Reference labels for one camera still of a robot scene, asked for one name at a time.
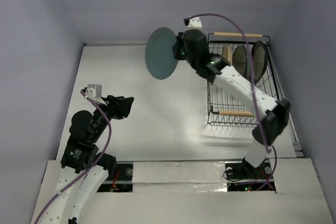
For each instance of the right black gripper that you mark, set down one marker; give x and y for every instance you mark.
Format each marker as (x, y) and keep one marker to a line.
(179, 46)

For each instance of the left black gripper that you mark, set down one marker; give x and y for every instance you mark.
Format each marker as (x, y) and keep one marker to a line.
(119, 105)

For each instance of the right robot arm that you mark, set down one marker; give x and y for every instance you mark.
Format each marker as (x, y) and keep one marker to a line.
(272, 115)

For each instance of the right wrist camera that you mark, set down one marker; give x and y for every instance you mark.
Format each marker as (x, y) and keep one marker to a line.
(193, 23)

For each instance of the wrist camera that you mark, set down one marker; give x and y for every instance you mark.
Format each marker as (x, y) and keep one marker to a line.
(193, 23)
(94, 92)

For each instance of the beige floral plate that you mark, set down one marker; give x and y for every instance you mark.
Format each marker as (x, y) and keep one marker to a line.
(227, 53)

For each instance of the grey patterned plate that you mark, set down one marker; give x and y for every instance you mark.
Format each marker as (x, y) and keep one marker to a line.
(239, 60)

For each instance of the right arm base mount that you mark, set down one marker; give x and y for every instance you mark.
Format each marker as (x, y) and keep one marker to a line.
(237, 171)

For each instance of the dark rimmed plate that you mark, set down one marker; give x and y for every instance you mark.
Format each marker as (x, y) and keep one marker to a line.
(260, 56)

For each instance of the teal blue plate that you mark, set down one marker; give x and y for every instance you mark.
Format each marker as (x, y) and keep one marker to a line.
(159, 55)

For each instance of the black wire dish rack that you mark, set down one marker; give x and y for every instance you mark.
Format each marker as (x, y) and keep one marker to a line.
(222, 108)

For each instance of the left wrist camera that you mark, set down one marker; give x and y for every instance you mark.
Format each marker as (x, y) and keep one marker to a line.
(94, 92)

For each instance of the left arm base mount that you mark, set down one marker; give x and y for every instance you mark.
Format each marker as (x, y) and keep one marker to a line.
(123, 172)

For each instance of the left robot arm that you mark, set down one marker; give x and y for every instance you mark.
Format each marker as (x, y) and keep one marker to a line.
(83, 167)

